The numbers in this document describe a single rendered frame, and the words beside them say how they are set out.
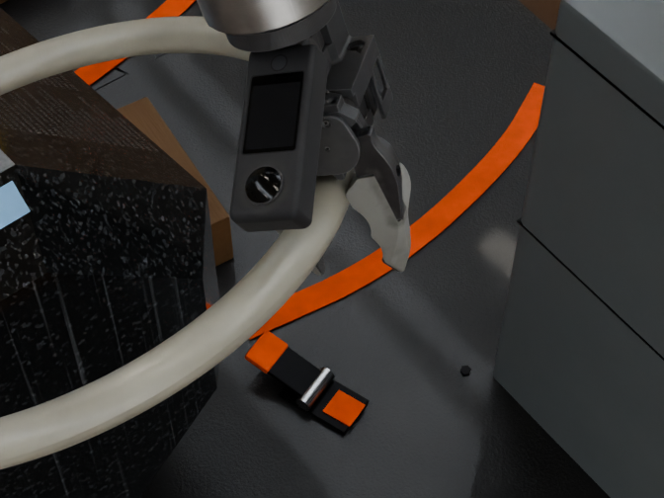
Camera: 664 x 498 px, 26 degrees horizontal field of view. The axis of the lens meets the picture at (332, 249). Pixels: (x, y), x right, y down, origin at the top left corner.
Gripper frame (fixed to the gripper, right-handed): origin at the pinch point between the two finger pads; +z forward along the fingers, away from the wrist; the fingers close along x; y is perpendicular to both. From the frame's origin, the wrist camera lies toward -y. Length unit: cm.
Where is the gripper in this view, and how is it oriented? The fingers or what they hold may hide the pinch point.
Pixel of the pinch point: (354, 265)
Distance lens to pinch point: 98.9
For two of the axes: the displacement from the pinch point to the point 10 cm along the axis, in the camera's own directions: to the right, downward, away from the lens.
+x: -9.3, 0.4, 3.7
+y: 2.5, -6.7, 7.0
